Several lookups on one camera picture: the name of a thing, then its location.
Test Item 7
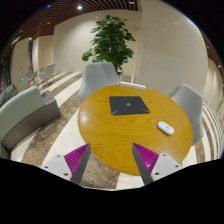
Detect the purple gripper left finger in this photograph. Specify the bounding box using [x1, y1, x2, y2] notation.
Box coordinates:
[42, 144, 91, 185]

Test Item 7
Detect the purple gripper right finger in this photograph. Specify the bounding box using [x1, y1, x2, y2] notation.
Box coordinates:
[132, 143, 182, 185]

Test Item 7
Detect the white computer mouse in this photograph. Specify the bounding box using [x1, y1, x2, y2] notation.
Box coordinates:
[157, 121, 174, 135]

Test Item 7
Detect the black mouse pad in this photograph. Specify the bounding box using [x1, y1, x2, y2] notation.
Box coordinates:
[109, 96, 150, 115]

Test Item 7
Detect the round wooden table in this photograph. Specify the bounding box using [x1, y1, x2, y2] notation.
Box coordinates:
[78, 85, 193, 175]

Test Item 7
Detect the grey green sofa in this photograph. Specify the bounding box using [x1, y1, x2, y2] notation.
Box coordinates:
[0, 86, 60, 159]

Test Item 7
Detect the white chair at right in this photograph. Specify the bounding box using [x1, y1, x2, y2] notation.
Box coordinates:
[171, 84, 204, 145]

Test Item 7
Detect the white chair behind table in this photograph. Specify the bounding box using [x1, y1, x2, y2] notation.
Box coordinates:
[78, 62, 120, 102]

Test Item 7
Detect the white armchair in background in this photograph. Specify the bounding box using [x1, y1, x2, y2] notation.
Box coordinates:
[39, 63, 55, 82]

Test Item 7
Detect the small grey background chair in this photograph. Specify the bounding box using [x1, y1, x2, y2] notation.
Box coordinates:
[25, 71, 36, 84]

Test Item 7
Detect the green potted plant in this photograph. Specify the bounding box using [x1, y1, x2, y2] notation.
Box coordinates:
[82, 15, 136, 73]

